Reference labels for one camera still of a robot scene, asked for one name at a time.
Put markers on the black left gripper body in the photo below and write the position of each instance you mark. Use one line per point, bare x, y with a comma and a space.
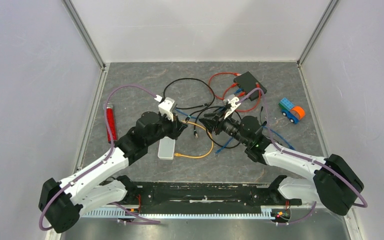
167, 127

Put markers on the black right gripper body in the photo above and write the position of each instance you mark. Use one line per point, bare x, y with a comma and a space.
229, 126

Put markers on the clear plastic box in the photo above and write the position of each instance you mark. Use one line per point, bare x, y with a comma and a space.
166, 148

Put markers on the black network switch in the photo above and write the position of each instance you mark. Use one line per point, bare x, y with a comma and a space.
248, 83

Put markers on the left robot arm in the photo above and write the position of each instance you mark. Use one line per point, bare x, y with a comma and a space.
63, 202

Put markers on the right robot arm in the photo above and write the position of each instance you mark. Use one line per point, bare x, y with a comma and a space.
327, 180

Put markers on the red glitter tube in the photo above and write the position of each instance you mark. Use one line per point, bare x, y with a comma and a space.
109, 110

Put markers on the blue lego brick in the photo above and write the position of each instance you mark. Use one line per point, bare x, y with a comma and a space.
286, 107

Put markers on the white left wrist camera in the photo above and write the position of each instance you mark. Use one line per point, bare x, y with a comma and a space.
166, 106

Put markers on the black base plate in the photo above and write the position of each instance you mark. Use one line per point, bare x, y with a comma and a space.
203, 198

